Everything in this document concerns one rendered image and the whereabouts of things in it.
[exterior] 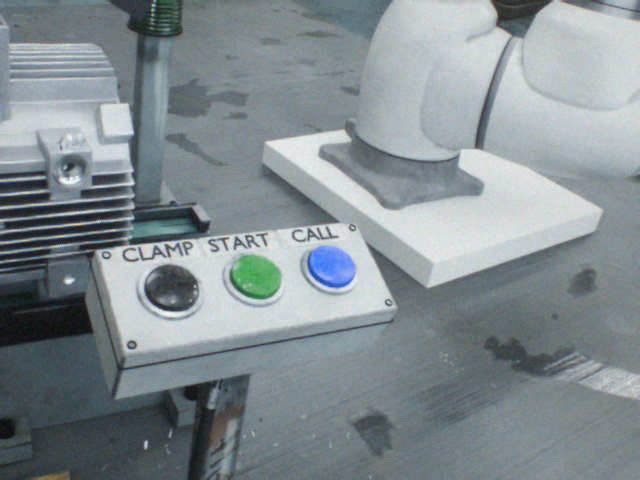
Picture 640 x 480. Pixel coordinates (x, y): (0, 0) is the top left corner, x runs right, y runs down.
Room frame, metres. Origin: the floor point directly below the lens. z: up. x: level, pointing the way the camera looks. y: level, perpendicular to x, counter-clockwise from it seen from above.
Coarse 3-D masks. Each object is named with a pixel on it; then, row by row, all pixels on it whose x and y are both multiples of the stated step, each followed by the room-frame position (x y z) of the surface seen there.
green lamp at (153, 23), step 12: (156, 0) 0.89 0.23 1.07; (168, 0) 0.90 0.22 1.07; (180, 0) 0.92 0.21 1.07; (156, 12) 0.89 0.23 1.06; (168, 12) 0.90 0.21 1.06; (180, 12) 0.92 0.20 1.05; (132, 24) 0.90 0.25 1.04; (144, 24) 0.89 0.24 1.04; (156, 24) 0.89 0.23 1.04; (168, 24) 0.90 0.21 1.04; (180, 24) 0.92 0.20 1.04
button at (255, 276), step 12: (240, 264) 0.39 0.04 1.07; (252, 264) 0.40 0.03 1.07; (264, 264) 0.40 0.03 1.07; (240, 276) 0.39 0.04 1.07; (252, 276) 0.39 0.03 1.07; (264, 276) 0.39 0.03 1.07; (276, 276) 0.39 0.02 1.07; (240, 288) 0.38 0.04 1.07; (252, 288) 0.38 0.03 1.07; (264, 288) 0.38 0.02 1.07; (276, 288) 0.39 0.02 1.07
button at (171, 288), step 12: (168, 264) 0.38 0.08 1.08; (156, 276) 0.37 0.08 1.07; (168, 276) 0.37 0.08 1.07; (180, 276) 0.37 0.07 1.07; (192, 276) 0.37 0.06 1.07; (144, 288) 0.36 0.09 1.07; (156, 288) 0.36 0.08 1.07; (168, 288) 0.36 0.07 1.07; (180, 288) 0.36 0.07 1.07; (192, 288) 0.37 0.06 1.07; (156, 300) 0.35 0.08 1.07; (168, 300) 0.35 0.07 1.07; (180, 300) 0.36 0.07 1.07; (192, 300) 0.36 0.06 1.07
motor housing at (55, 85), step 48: (48, 48) 0.58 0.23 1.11; (96, 48) 0.60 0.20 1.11; (48, 96) 0.54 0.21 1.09; (96, 96) 0.56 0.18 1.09; (0, 144) 0.50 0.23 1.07; (96, 144) 0.53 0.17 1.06; (0, 192) 0.47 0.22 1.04; (48, 192) 0.49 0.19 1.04; (96, 192) 0.51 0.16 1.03; (0, 240) 0.47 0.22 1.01; (48, 240) 0.49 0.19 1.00; (96, 240) 0.51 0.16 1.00; (0, 288) 0.51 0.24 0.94
